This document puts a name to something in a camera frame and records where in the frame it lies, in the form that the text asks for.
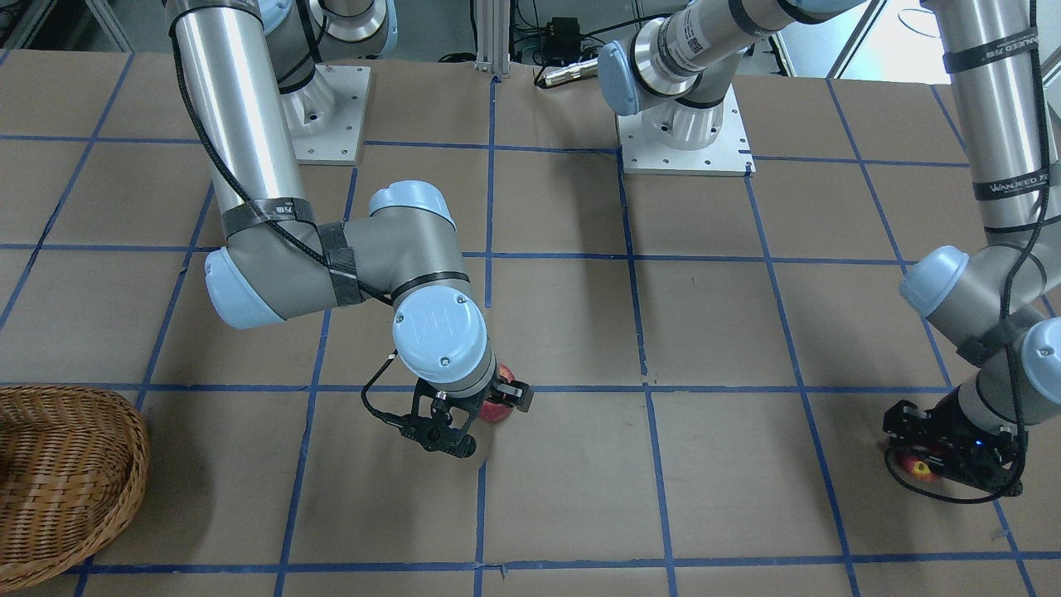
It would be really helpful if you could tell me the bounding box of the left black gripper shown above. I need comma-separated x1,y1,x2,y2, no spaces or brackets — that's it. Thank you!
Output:
882,391,1024,490

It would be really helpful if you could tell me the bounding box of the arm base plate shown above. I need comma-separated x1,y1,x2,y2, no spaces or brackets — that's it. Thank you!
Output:
615,87,756,177
281,65,371,166

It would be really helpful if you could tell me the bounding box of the wicker basket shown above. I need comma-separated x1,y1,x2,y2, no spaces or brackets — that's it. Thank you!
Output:
1,385,149,593

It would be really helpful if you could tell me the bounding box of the silver metal cylinder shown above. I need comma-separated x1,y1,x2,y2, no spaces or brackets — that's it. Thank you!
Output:
534,58,598,90

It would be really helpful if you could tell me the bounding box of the red yellow apple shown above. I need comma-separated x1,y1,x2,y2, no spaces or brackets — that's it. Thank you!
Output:
479,363,520,425

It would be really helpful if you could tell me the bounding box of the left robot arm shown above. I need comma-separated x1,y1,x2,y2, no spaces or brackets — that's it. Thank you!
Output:
598,1,1059,501

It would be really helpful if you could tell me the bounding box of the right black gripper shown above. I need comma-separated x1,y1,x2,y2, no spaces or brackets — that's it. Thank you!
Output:
401,375,535,459

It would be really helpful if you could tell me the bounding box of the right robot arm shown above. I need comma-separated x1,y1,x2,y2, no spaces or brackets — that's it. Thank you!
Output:
166,1,533,458

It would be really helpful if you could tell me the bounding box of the dark red apple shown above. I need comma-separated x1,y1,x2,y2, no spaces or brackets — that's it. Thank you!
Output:
890,449,941,482

